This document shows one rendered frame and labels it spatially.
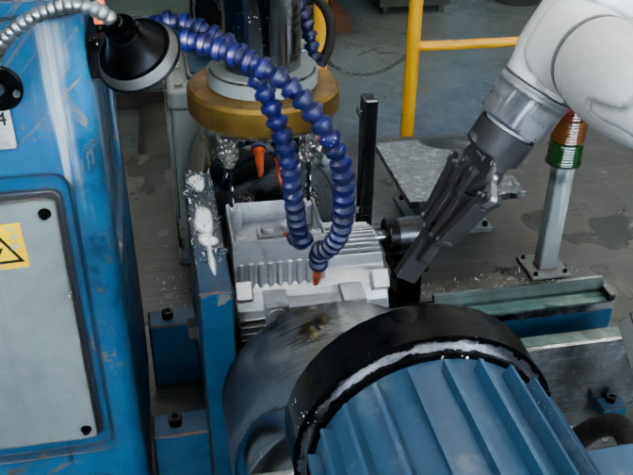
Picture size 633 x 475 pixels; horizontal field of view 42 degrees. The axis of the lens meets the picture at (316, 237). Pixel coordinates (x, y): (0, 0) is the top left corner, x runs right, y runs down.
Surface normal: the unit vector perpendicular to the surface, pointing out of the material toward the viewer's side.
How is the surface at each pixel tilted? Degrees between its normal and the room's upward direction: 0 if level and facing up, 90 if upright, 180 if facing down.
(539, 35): 66
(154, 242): 0
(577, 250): 0
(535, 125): 90
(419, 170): 0
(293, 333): 24
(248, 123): 90
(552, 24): 58
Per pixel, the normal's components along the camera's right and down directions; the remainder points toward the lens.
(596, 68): -0.87, -0.29
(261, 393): -0.71, -0.51
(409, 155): 0.01, -0.85
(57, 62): 0.19, 0.52
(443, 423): -0.22, -0.80
